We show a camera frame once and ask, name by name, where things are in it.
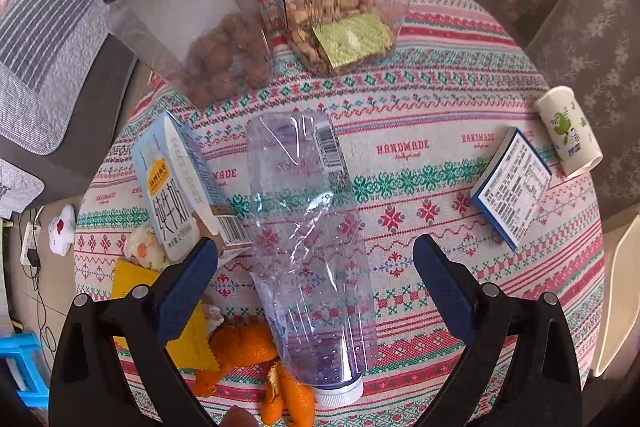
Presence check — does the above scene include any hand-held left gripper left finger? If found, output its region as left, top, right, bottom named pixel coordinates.
left=48, top=237, right=221, bottom=427

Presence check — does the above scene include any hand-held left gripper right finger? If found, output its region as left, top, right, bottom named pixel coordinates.
left=412, top=234, right=583, bottom=427

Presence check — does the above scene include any blue white cardboard box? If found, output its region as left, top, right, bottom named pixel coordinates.
left=469, top=127, right=553, bottom=252

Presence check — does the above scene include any clear plastic bottle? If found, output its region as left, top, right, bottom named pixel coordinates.
left=246, top=109, right=378, bottom=408

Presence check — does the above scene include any white paper cup green print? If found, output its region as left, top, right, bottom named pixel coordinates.
left=534, top=86, right=604, bottom=180

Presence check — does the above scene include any yellow packet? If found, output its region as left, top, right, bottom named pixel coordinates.
left=110, top=258, right=218, bottom=370

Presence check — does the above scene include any crumpled floral wrapper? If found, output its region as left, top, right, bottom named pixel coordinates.
left=125, top=222, right=171, bottom=270

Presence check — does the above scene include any orange peel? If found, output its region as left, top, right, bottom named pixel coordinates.
left=262, top=362, right=317, bottom=425
left=192, top=319, right=278, bottom=398

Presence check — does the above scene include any white blue milk carton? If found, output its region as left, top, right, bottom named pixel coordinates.
left=131, top=111, right=256, bottom=265

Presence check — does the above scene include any white plush toy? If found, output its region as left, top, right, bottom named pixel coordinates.
left=47, top=204, right=76, bottom=255

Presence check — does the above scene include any white power strip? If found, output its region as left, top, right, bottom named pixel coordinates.
left=21, top=222, right=43, bottom=265

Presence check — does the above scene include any white chair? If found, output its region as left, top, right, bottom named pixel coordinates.
left=592, top=217, right=640, bottom=378

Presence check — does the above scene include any blue plastic stool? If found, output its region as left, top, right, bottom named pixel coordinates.
left=0, top=332, right=51, bottom=410

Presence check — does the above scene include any grey quilted cover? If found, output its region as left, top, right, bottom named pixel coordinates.
left=0, top=158, right=46, bottom=218

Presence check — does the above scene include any dark grey sofa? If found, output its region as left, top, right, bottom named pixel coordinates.
left=0, top=42, right=138, bottom=208

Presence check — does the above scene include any clear jar of walnuts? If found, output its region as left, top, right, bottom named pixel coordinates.
left=94, top=0, right=276, bottom=108

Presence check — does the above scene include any grey striped blanket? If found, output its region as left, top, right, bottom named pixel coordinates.
left=0, top=0, right=131, bottom=155

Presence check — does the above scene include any black cable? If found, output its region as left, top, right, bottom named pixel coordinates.
left=27, top=257, right=63, bottom=353

